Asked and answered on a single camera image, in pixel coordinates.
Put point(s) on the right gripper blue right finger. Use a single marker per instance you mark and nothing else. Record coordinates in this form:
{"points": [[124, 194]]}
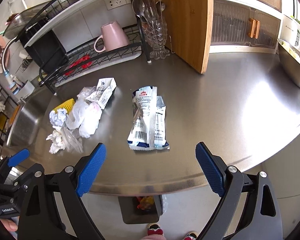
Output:
{"points": [[211, 168]]}

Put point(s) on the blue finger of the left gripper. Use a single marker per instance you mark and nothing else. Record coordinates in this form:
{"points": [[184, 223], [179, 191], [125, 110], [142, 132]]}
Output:
{"points": [[19, 157]]}

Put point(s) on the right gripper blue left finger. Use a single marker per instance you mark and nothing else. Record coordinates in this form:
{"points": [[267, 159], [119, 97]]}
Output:
{"points": [[90, 168]]}

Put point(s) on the white tissue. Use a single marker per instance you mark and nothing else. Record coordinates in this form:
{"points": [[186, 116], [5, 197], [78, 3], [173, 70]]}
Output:
{"points": [[57, 142]]}

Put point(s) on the printed paper ball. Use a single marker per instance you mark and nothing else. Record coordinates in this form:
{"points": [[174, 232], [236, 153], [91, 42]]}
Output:
{"points": [[58, 117]]}

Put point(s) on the white plastic bag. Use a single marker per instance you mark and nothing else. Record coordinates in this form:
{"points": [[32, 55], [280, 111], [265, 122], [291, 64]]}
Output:
{"points": [[84, 117]]}

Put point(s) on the yellow foam fruit net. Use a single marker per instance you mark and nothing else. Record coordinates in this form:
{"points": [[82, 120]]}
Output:
{"points": [[67, 105]]}

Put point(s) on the white blue snack bag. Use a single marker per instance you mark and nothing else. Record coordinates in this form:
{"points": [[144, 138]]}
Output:
{"points": [[148, 132]]}

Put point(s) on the clear plastic bag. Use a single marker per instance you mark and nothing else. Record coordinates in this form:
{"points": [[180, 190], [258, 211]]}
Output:
{"points": [[85, 92]]}

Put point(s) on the white milk carton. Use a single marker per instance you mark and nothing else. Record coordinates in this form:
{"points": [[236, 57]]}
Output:
{"points": [[103, 92]]}

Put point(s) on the grey trash bin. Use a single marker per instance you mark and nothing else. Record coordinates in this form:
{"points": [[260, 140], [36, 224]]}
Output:
{"points": [[141, 210]]}

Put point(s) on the white kitchen appliance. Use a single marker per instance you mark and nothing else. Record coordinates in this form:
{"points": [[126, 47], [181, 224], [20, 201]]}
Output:
{"points": [[291, 32]]}

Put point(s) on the person's left hand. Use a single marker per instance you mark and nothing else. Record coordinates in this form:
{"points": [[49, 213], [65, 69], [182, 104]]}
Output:
{"points": [[9, 225]]}

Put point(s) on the stainless steel sink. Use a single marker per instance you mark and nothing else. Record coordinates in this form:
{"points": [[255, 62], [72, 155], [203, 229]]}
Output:
{"points": [[26, 125]]}

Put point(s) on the white utensil caddy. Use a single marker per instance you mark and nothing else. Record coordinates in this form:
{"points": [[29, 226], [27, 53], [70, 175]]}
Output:
{"points": [[26, 91]]}

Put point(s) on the red white slipper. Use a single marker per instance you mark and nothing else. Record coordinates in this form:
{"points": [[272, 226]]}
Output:
{"points": [[154, 229]]}

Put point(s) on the black cutlery box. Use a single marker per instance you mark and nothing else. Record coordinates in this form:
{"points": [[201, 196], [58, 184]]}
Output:
{"points": [[47, 52]]}

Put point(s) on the red item under rack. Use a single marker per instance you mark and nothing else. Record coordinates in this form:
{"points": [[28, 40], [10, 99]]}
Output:
{"points": [[82, 62]]}

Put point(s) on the metal tray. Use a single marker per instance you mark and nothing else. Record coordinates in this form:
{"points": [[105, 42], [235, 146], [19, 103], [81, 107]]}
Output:
{"points": [[290, 60]]}

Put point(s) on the pink ceramic mug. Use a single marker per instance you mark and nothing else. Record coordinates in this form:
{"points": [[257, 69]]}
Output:
{"points": [[113, 37]]}

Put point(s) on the glass cutlery holder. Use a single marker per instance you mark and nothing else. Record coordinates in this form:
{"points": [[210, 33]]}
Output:
{"points": [[156, 36]]}

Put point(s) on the transparent storage cabinet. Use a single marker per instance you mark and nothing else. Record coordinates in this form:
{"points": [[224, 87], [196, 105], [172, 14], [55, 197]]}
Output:
{"points": [[246, 26]]}

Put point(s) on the wooden cutting board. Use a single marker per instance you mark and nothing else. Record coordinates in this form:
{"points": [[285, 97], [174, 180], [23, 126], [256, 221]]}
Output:
{"points": [[189, 27]]}

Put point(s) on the metal spoon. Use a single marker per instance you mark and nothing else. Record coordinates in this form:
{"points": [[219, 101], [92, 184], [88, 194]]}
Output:
{"points": [[139, 9]]}

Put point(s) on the steel faucet with hose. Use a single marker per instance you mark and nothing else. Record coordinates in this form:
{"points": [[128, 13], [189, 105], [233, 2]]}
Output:
{"points": [[4, 62]]}

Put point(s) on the black wire dish rack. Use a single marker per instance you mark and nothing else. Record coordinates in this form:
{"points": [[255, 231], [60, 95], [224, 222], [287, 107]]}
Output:
{"points": [[77, 24]]}

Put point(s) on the white wall socket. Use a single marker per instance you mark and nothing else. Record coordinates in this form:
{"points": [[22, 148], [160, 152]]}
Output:
{"points": [[112, 4]]}

